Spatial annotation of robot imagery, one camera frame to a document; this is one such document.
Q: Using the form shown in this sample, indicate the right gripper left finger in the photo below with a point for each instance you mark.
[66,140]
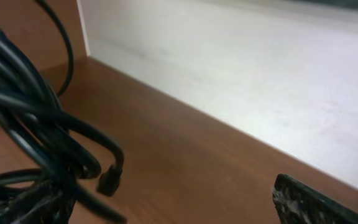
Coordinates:
[42,203]

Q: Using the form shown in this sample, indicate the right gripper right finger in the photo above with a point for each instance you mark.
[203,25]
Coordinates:
[297,203]

